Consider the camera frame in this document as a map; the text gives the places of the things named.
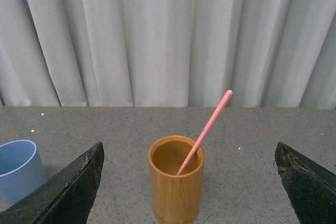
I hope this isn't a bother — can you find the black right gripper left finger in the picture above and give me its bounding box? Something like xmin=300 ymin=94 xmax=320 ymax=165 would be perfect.
xmin=1 ymin=142 xmax=104 ymax=223

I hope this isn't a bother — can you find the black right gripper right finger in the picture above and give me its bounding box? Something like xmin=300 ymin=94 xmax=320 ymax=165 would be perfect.
xmin=275 ymin=142 xmax=335 ymax=223

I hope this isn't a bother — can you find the pink chopstick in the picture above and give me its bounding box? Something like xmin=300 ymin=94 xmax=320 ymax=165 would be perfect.
xmin=176 ymin=90 xmax=233 ymax=176

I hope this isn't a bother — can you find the blue cup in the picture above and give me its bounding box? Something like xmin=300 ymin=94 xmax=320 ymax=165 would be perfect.
xmin=1 ymin=140 xmax=47 ymax=205

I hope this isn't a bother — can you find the bamboo chopstick holder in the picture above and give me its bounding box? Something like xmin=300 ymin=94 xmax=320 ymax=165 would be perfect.
xmin=148 ymin=135 xmax=205 ymax=223

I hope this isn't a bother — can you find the white pleated curtain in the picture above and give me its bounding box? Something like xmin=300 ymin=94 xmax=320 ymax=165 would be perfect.
xmin=1 ymin=0 xmax=335 ymax=109

